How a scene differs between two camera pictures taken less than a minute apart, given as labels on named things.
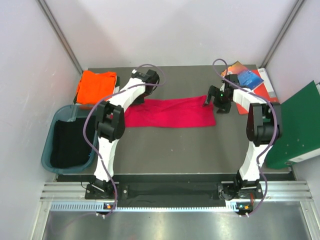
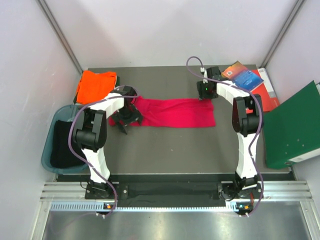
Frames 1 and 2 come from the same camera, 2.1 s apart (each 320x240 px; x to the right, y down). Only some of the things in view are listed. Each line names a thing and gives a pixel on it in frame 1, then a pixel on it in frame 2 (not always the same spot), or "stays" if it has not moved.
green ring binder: (300, 134) stays
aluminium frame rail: (273, 192) stays
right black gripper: (215, 92) → (201, 86)
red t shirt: (170, 112) stays
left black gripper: (138, 101) → (136, 115)
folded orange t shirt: (93, 86) stays
